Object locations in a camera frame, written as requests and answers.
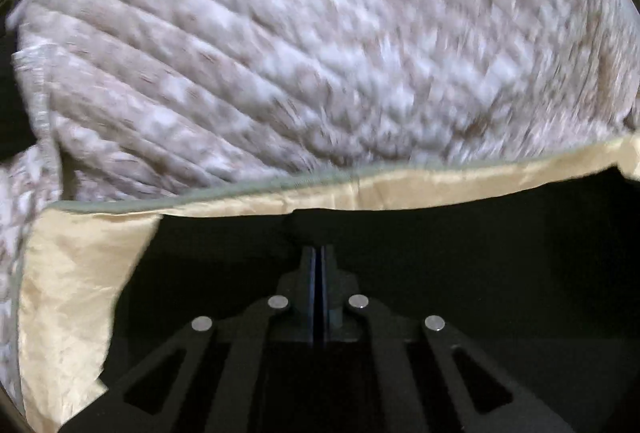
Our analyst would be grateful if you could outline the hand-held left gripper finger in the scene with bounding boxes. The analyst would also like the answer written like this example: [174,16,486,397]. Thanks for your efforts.
[59,245,317,433]
[320,245,577,433]

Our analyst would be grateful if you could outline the black pants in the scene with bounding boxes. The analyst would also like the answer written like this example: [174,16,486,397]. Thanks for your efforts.
[99,167,640,433]

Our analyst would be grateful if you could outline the gold satin bed sheet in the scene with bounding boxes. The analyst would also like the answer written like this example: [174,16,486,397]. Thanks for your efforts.
[15,133,640,433]

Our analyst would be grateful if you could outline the floral quilted blanket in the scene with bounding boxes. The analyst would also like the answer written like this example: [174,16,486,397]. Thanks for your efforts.
[0,0,640,414]

